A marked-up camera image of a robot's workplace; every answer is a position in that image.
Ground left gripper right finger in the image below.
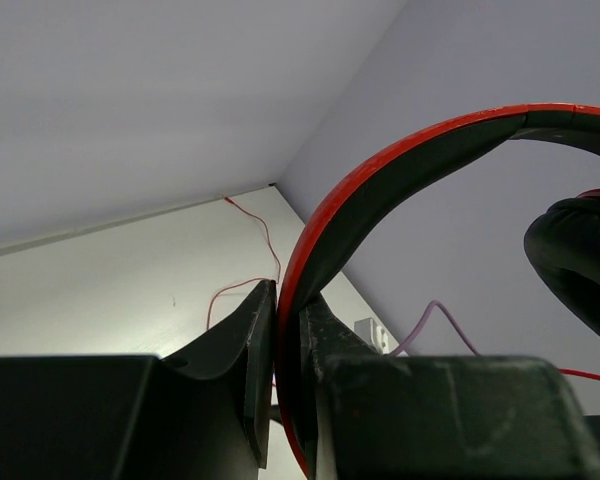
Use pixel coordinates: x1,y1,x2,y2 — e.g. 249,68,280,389
299,298,600,479

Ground red headphone cable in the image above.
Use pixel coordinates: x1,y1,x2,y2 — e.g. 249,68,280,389
207,195,600,386

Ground red black headphones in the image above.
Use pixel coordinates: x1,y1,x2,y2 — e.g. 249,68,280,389
275,103,600,479

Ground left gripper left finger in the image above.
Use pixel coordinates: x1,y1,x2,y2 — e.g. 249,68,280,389
0,281,276,479

